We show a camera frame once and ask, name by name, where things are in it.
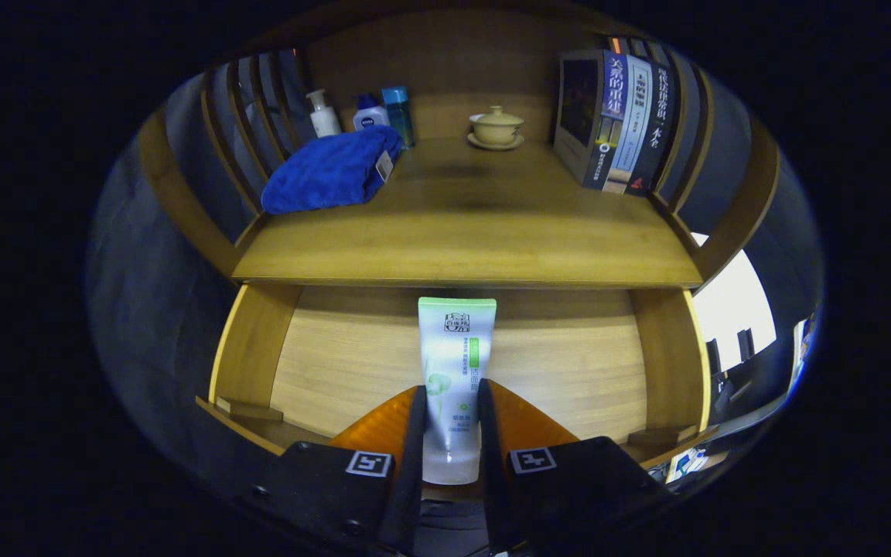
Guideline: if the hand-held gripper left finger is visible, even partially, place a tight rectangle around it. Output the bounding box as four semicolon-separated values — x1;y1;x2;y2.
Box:
248;384;428;557

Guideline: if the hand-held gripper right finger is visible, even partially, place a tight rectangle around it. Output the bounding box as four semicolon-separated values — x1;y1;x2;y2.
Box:
476;379;674;557

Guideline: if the wooden drawer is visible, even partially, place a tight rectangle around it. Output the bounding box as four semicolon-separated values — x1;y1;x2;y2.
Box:
196;282;721;496

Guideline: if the white green cleanser tube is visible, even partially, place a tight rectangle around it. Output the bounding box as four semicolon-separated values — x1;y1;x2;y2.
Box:
417;297;497;486

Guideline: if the white drawer cabinet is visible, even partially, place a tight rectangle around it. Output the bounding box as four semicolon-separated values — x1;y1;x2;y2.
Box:
691;232;777;372

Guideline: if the wooden countertop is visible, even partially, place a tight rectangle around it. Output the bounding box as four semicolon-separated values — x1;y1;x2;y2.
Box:
230;138;704;289

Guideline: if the wooden cabinet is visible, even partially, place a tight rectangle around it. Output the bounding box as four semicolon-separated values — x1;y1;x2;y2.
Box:
136;4;783;291

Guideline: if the blue folded towel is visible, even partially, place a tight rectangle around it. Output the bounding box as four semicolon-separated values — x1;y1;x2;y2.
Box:
261;125;404;216

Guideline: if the black spine book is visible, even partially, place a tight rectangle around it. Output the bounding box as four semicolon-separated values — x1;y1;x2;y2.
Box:
625;58;678;196

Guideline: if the beige lidded teacup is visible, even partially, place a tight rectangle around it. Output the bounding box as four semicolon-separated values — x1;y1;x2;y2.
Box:
467;105;526;151

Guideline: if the white pump bottle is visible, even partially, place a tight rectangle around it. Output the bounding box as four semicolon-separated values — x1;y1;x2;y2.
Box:
306;89;343;138

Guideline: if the pale grey spine book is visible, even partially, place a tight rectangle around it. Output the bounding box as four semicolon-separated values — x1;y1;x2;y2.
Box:
603;54;655;194

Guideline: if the white bottle with blue cap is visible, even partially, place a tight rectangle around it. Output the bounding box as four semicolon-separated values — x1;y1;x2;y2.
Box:
352;94;391;132

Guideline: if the blue spine book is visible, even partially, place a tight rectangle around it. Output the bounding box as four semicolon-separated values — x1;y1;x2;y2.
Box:
553;50;632;190

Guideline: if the teal bottle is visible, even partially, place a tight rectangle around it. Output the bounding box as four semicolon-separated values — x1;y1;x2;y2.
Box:
381;86;417;149

